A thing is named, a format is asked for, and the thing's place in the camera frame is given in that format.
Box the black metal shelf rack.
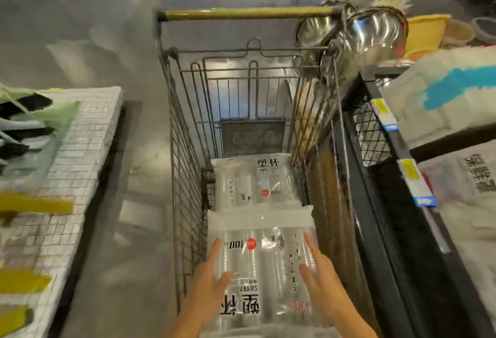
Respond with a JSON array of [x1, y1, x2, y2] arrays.
[[331, 65, 496, 338]]

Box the grey cart seat flap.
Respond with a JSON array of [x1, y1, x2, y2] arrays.
[[219, 119, 286, 157]]

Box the stack of silver tiled packs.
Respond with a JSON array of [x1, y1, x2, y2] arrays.
[[0, 86, 124, 338]]

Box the yellow plastic basin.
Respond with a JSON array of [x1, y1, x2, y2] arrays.
[[403, 14, 452, 60]]

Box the large clear plastic cups pack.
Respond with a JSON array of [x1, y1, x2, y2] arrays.
[[201, 205, 330, 338]]

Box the person's left forearm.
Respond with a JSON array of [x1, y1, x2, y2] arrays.
[[167, 309, 218, 338]]

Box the white packets with black print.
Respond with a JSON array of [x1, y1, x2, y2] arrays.
[[418, 143, 496, 317]]

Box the white bag with blue mark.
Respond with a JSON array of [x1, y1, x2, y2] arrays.
[[382, 45, 496, 149]]

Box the wire shopping cart yellow handle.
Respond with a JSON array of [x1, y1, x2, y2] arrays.
[[155, 5, 382, 338]]

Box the green and black hanging items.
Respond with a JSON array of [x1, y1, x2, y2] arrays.
[[0, 83, 81, 195]]

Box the yellow and blue price tag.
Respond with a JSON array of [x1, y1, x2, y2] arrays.
[[370, 98, 399, 132], [397, 158, 437, 208]]

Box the straw brush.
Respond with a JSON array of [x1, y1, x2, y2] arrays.
[[370, 0, 412, 15]]

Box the grey plastic basin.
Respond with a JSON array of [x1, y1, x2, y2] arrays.
[[471, 17, 496, 45]]

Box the small clear plastic cups pack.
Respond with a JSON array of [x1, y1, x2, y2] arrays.
[[210, 153, 303, 212]]

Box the beige plastic basin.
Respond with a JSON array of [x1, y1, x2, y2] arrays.
[[441, 19, 476, 49]]

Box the person's right forearm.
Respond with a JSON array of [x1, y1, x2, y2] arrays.
[[331, 309, 379, 338]]

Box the stack of steel bowls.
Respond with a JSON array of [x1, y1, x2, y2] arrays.
[[294, 0, 408, 81]]

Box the person's right hand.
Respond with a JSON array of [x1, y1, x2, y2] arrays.
[[298, 232, 359, 327]]

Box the person's left hand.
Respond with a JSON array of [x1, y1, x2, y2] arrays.
[[185, 238, 234, 327]]

